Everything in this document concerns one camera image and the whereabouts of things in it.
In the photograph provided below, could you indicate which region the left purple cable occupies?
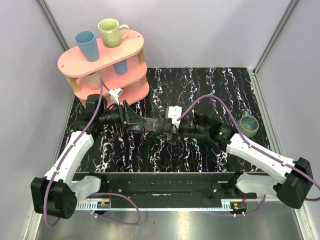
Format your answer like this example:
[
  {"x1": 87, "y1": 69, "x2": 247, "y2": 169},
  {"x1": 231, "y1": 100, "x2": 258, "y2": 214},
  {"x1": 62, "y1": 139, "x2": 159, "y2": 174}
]
[{"x1": 42, "y1": 78, "x2": 111, "y2": 228}]

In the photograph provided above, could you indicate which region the blue cup middle shelf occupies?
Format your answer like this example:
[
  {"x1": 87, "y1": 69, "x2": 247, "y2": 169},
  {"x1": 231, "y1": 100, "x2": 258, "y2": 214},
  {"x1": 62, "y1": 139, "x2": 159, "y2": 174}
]
[{"x1": 113, "y1": 59, "x2": 128, "y2": 75}]

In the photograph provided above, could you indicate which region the blue plastic tumbler on top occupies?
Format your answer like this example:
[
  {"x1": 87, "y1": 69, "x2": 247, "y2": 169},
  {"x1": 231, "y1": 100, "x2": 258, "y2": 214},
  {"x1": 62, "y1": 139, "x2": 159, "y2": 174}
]
[{"x1": 74, "y1": 30, "x2": 100, "y2": 62}]

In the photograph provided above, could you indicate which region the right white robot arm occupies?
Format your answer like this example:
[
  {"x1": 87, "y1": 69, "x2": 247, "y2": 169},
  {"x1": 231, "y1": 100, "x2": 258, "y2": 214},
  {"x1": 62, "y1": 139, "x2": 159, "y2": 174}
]
[{"x1": 165, "y1": 106, "x2": 313, "y2": 209}]

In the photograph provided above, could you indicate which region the teal ceramic cup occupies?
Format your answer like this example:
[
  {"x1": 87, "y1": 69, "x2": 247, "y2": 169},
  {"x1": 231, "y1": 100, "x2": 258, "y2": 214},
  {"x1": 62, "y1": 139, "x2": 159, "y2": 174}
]
[{"x1": 237, "y1": 111, "x2": 260, "y2": 138}]

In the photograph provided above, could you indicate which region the clear plastic canister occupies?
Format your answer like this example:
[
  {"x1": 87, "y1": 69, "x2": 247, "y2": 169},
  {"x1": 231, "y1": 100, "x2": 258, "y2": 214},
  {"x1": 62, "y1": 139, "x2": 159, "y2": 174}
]
[{"x1": 128, "y1": 117, "x2": 160, "y2": 134}]

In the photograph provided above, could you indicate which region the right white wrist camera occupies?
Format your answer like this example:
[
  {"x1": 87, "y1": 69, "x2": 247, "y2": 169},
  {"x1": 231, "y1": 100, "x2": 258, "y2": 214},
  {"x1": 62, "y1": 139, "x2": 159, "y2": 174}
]
[{"x1": 165, "y1": 106, "x2": 182, "y2": 128}]

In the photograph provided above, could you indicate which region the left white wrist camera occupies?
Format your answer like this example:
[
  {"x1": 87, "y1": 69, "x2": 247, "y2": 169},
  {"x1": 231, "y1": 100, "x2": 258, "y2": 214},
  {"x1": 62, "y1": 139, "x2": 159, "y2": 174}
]
[{"x1": 108, "y1": 88, "x2": 123, "y2": 106}]

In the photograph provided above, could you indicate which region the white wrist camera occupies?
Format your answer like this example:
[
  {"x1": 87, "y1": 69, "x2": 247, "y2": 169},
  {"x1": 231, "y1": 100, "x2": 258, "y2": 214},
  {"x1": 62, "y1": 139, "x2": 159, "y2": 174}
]
[
  {"x1": 165, "y1": 106, "x2": 182, "y2": 128},
  {"x1": 108, "y1": 88, "x2": 123, "y2": 106}
]

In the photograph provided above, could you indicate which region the white faceted cup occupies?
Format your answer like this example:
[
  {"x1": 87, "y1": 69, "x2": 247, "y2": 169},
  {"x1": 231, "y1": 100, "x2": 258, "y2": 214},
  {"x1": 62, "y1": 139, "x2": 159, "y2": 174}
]
[{"x1": 86, "y1": 71, "x2": 101, "y2": 90}]

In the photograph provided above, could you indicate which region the green ceramic mug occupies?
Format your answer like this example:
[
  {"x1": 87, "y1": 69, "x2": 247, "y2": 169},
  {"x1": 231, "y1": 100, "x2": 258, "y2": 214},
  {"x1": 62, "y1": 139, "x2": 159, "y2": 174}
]
[{"x1": 98, "y1": 18, "x2": 130, "y2": 48}]

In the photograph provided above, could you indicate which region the pink three-tier wooden shelf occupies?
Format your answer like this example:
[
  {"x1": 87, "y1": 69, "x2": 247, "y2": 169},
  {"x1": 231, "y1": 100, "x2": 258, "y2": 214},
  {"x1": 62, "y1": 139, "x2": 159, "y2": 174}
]
[{"x1": 57, "y1": 30, "x2": 150, "y2": 105}]

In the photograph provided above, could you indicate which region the black corrugated hose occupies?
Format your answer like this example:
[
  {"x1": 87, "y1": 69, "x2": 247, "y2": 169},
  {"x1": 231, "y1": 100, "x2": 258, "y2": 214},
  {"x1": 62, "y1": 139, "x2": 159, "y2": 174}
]
[{"x1": 157, "y1": 119, "x2": 208, "y2": 141}]

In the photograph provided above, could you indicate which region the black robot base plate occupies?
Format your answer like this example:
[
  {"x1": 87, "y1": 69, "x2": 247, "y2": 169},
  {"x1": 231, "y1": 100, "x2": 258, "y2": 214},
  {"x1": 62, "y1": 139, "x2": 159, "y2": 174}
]
[{"x1": 91, "y1": 172, "x2": 257, "y2": 210}]

